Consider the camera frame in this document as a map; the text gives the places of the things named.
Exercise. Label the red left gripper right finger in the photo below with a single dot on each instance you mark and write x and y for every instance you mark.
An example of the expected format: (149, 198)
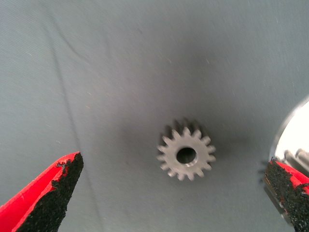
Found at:
(289, 200)

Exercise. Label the round metal plate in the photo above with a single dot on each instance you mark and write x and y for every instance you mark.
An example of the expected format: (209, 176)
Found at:
(294, 130)

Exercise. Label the small steel gear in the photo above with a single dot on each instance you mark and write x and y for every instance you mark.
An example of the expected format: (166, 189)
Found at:
(169, 154)

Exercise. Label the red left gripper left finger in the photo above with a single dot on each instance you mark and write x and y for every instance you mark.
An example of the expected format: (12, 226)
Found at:
(31, 207)

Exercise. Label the dark grey table cloth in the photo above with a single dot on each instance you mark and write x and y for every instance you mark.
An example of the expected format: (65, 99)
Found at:
(96, 72)

